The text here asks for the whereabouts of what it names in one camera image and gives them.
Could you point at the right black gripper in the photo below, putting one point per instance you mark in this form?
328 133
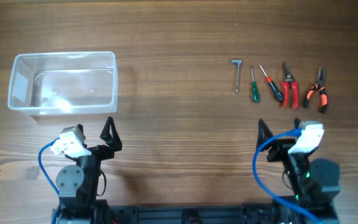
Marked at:
268 134

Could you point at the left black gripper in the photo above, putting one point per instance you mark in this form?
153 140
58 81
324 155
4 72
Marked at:
114 142

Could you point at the clear plastic container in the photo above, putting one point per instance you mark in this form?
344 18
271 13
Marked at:
64 83

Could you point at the orange black needle-nose pliers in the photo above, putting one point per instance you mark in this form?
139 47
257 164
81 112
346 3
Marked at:
319 86

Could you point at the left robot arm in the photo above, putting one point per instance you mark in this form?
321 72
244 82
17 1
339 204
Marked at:
78 184

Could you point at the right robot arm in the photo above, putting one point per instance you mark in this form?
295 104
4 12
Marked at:
314 184

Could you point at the red and black screwdriver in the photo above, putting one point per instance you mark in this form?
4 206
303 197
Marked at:
275 91

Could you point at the small metal socket wrench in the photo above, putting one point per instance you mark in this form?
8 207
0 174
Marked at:
237 63

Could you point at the green handled screwdriver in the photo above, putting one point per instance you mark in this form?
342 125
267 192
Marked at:
255 93

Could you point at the red handled pruning shears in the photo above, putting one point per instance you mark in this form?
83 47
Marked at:
289 83

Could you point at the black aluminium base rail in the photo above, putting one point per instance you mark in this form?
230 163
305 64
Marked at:
238 214

